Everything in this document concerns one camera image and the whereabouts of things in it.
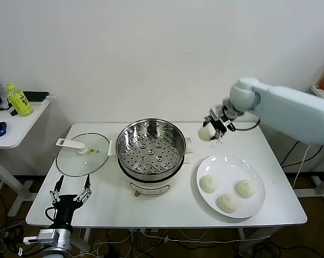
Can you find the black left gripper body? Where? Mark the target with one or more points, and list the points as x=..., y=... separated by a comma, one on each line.
x=66, y=208

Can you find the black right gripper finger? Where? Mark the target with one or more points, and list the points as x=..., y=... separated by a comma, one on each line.
x=217, y=135
x=207, y=121

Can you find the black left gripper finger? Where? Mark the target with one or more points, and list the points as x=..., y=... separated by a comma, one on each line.
x=59, y=186
x=87, y=186

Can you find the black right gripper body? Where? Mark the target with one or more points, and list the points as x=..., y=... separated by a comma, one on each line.
x=220, y=125

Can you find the white steamed baozi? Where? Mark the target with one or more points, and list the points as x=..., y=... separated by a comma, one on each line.
x=209, y=184
x=228, y=203
x=245, y=189
x=205, y=133

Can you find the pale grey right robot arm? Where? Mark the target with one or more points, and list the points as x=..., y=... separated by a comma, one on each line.
x=285, y=104

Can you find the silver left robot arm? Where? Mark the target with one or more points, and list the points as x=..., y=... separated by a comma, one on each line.
x=57, y=242

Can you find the perforated steel steamer basket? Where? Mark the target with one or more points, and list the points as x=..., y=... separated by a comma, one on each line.
x=175, y=134

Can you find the scattered black crumbs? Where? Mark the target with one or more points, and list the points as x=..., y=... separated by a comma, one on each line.
x=217, y=142

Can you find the round white plate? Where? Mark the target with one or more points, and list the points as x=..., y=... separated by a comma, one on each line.
x=226, y=166

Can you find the white electric cooking pot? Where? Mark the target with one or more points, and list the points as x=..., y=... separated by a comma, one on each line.
x=148, y=188

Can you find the white side table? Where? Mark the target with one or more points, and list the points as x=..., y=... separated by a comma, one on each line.
x=16, y=131
x=323, y=188

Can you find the white power strip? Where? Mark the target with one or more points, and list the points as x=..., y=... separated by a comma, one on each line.
x=143, y=230

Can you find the small black plug adapter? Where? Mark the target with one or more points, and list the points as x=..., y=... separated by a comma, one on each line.
x=14, y=112

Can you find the yellow green tea bottle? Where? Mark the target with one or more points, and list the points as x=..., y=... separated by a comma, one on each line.
x=20, y=104

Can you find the black smartphone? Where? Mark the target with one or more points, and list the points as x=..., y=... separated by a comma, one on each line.
x=35, y=96

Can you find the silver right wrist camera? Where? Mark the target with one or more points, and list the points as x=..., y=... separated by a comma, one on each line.
x=216, y=112

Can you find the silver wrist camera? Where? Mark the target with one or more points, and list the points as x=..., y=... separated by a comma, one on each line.
x=216, y=112
x=43, y=236

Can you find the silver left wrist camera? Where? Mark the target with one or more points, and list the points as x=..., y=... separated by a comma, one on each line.
x=43, y=236

